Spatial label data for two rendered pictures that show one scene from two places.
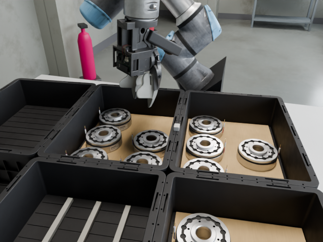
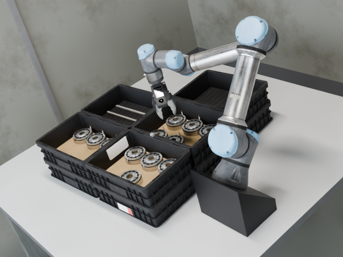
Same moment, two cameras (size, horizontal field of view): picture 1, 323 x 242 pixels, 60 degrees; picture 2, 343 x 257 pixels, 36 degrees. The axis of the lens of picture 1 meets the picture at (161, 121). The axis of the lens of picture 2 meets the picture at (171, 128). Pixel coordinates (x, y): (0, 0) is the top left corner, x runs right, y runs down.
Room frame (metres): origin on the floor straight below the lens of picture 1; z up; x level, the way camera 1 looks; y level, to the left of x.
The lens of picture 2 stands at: (2.00, -1.50, 2.21)
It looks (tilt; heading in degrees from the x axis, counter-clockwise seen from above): 32 degrees down; 131
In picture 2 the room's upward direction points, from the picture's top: 16 degrees counter-clockwise
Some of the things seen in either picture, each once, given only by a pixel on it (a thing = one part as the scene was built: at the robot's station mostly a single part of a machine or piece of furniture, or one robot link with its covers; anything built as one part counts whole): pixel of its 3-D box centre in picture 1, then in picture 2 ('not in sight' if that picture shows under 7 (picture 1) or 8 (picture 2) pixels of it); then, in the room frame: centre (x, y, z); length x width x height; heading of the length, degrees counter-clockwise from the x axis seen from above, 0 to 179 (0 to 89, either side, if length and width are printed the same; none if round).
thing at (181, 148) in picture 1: (232, 145); (140, 167); (0.61, -0.19, 0.87); 0.40 x 0.30 x 0.11; 171
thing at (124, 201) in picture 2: not in sight; (145, 185); (0.61, -0.19, 0.76); 0.40 x 0.30 x 0.12; 171
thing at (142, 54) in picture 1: (137, 45); (158, 87); (0.63, 0.05, 1.13); 0.09 x 0.08 x 0.12; 132
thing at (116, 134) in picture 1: (103, 135); (192, 125); (0.67, 0.17, 0.86); 0.10 x 0.10 x 0.01
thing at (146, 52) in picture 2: not in sight; (149, 58); (0.64, 0.04, 1.29); 0.09 x 0.08 x 0.11; 4
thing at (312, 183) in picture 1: (235, 129); (137, 158); (0.61, -0.19, 0.92); 0.40 x 0.30 x 0.02; 171
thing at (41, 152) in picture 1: (124, 119); (180, 122); (0.66, 0.10, 0.92); 0.40 x 0.30 x 0.02; 171
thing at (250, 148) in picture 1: (257, 149); (129, 176); (0.60, -0.26, 0.86); 0.05 x 0.05 x 0.01
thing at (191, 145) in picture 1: (204, 145); (151, 159); (0.62, -0.12, 0.86); 0.10 x 0.10 x 0.01
